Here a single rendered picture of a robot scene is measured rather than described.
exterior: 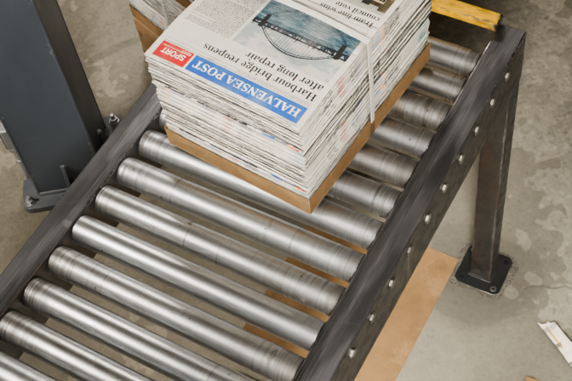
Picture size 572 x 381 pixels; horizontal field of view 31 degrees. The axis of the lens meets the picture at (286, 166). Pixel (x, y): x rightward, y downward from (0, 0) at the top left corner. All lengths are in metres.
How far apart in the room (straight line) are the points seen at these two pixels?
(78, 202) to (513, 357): 1.11
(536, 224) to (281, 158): 1.14
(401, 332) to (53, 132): 0.96
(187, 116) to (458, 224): 1.09
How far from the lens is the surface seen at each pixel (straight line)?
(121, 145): 1.79
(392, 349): 2.42
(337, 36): 1.57
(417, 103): 1.78
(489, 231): 2.32
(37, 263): 1.70
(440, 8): 1.90
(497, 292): 2.49
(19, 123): 2.56
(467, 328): 2.45
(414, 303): 2.47
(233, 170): 1.68
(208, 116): 1.61
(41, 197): 2.77
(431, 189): 1.67
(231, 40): 1.58
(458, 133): 1.74
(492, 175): 2.15
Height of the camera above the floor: 2.17
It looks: 54 degrees down
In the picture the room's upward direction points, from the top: 10 degrees counter-clockwise
